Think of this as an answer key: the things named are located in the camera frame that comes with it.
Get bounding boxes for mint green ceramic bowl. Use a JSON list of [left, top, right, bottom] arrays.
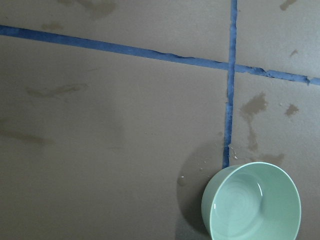
[[201, 162, 302, 240]]

